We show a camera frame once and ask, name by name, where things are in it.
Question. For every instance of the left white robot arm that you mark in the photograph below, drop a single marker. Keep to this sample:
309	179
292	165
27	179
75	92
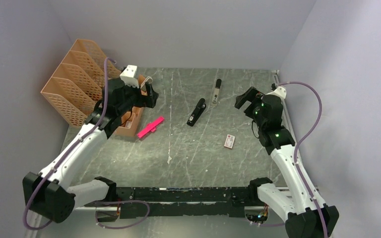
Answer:
49	193

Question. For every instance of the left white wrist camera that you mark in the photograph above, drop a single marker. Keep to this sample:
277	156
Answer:
128	76

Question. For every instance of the pink plastic staple remover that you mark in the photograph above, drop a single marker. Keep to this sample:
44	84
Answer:
150	128

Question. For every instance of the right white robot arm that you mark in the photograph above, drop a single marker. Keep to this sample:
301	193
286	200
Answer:
305	213

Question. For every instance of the red white staple box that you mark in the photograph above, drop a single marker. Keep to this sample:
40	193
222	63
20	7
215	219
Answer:
229	142

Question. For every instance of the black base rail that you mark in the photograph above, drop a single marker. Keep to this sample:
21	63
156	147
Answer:
234	202

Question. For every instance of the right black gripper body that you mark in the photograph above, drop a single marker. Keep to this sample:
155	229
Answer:
256	116

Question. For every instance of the beige black stapler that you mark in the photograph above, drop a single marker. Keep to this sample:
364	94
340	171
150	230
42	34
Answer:
216	91

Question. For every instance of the orange mesh file organizer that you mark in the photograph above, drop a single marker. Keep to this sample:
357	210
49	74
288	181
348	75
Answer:
76	85

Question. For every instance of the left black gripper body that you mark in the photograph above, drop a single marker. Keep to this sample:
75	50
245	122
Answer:
134	97

